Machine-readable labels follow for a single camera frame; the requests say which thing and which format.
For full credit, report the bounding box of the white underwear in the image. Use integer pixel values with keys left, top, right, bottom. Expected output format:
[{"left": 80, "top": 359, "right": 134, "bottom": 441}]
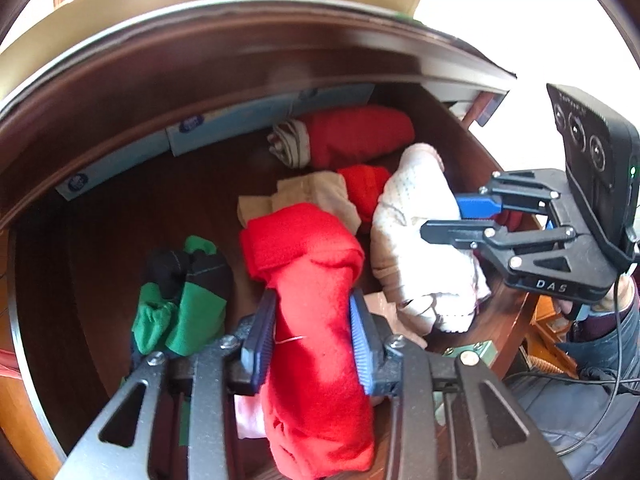
[{"left": 371, "top": 142, "right": 492, "bottom": 336}]

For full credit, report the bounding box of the beige underwear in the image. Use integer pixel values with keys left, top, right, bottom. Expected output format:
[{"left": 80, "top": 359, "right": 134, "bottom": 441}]
[{"left": 237, "top": 170, "right": 362, "bottom": 235}]

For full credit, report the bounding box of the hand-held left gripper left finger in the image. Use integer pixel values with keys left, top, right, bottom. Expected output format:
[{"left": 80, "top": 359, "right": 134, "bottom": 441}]
[{"left": 54, "top": 287, "right": 279, "bottom": 480}]

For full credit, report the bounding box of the person's right hand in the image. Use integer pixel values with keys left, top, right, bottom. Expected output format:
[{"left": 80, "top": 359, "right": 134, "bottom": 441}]
[{"left": 595, "top": 275, "right": 639, "bottom": 318}]

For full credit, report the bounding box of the small red underwear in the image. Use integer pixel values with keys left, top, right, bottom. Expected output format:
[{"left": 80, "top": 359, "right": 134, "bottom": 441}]
[{"left": 337, "top": 163, "right": 392, "bottom": 234}]

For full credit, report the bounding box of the pale blue cardboard box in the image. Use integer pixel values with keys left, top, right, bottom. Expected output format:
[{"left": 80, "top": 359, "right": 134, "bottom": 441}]
[
  {"left": 292, "top": 83, "right": 377, "bottom": 119},
  {"left": 54, "top": 131, "right": 174, "bottom": 202},
  {"left": 165, "top": 94, "right": 297, "bottom": 159}
]

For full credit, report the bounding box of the shallow cardboard tray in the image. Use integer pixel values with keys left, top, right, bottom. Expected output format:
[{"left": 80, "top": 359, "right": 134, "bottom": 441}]
[{"left": 0, "top": 0, "right": 422, "bottom": 111}]

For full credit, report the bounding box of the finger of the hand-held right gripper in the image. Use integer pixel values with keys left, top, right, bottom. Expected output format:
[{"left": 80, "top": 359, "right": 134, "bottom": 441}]
[
  {"left": 420, "top": 219, "right": 582, "bottom": 262},
  {"left": 455, "top": 166, "right": 569, "bottom": 219}
]

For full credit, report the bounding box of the wooden chair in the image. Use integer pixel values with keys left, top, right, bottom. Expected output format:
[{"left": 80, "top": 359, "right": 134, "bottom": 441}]
[{"left": 449, "top": 86, "right": 509, "bottom": 129}]

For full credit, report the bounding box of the long red underwear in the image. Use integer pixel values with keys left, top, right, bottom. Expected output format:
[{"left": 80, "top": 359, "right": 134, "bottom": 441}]
[{"left": 239, "top": 203, "right": 377, "bottom": 479}]

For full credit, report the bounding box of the peach cloth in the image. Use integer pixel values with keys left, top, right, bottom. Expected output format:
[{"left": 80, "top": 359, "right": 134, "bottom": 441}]
[{"left": 364, "top": 291, "right": 429, "bottom": 352}]

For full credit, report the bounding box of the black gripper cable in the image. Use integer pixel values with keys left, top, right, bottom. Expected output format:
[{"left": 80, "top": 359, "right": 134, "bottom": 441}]
[{"left": 504, "top": 224, "right": 640, "bottom": 457}]

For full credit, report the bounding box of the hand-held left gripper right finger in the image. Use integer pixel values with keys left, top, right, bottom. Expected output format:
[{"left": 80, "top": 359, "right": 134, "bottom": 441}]
[{"left": 349, "top": 290, "right": 571, "bottom": 480}]

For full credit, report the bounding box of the green and black underwear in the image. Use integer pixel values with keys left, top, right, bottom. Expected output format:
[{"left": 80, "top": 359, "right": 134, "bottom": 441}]
[{"left": 130, "top": 235, "right": 234, "bottom": 357}]

